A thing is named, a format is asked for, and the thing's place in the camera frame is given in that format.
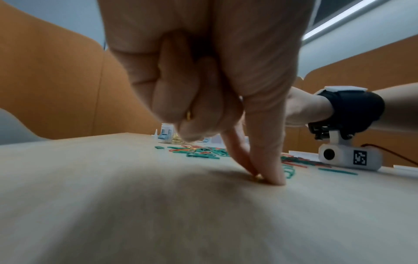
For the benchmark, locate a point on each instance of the person's right forearm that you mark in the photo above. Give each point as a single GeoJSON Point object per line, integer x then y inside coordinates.
{"type": "Point", "coordinates": [401, 108]}

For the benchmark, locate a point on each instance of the transparent box with blue latches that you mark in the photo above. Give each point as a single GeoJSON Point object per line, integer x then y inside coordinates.
{"type": "Point", "coordinates": [165, 134]}
{"type": "Point", "coordinates": [212, 140]}

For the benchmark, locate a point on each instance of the person's right hand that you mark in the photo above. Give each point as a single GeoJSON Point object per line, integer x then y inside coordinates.
{"type": "Point", "coordinates": [307, 108]}

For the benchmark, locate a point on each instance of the grey shell chair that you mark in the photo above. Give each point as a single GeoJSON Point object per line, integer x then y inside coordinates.
{"type": "Point", "coordinates": [16, 129]}

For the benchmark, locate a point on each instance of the pile of colored paper clips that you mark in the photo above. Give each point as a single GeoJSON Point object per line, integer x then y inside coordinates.
{"type": "Point", "coordinates": [202, 152]}

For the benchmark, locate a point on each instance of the clear plastic lid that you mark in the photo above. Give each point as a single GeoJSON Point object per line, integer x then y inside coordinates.
{"type": "Point", "coordinates": [303, 154]}

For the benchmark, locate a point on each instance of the sorted heap of gold clips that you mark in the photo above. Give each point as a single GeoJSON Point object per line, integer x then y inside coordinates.
{"type": "Point", "coordinates": [178, 138]}

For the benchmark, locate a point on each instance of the person's left hand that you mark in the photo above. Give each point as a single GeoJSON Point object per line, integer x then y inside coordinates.
{"type": "Point", "coordinates": [228, 51]}

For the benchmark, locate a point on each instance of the ceiling light strip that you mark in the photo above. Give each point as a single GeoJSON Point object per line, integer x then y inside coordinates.
{"type": "Point", "coordinates": [333, 22]}

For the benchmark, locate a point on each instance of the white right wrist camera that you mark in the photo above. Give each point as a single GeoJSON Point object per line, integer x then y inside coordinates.
{"type": "Point", "coordinates": [343, 159]}

